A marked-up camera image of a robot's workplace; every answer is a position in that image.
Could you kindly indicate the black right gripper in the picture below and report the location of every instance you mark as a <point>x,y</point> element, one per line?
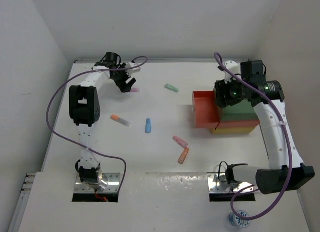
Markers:
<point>222,98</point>

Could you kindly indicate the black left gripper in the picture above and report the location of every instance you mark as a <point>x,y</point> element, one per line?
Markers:
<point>123,86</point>

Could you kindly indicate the purple highlighter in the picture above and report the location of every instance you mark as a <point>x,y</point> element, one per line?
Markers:
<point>135,90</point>

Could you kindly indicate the red drawer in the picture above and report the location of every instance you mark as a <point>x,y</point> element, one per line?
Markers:
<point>205,110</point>

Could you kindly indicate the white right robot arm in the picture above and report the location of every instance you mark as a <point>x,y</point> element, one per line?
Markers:
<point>247,81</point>

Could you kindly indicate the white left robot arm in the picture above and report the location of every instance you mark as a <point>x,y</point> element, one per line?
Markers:
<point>85,110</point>

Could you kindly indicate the stacked drawer cabinet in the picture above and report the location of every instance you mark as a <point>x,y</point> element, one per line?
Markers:
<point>237,119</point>

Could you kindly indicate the orange cap grey highlighter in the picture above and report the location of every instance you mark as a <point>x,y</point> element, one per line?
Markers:
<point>120,120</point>

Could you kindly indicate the pink highlighter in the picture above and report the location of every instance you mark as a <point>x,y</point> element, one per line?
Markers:
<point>180,141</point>

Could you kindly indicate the blue patterned tape roll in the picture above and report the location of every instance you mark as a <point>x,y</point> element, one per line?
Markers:
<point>237,221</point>

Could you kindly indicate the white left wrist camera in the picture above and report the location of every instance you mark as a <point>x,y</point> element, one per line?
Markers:
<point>132,68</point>

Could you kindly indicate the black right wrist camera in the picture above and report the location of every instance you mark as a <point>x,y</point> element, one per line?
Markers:
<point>251,69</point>

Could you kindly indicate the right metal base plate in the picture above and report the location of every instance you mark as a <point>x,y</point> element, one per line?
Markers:
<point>216,186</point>

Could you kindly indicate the metal base plate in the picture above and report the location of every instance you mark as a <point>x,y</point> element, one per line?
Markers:
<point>216,186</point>
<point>108,183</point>

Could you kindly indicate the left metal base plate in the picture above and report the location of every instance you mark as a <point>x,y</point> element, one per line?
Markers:
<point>108,183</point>

